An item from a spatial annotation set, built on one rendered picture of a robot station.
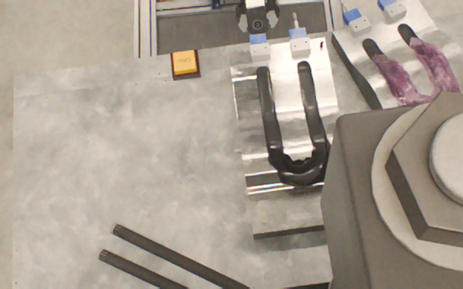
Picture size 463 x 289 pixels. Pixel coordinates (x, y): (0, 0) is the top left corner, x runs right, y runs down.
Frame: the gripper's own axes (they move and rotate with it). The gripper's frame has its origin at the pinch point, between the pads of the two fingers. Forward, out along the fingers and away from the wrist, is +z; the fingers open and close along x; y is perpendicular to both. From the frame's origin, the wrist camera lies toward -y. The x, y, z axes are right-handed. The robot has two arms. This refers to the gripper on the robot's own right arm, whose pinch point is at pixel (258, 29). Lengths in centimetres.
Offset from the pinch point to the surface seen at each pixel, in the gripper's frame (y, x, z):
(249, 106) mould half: -14.9, 4.9, 12.6
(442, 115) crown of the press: -72, -5, -103
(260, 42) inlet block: 2.4, -0.5, 10.6
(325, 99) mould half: -15.6, -14.9, 12.7
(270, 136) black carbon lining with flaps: -25.0, 0.7, 10.1
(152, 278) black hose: -55, 34, 15
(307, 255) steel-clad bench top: -54, -4, 21
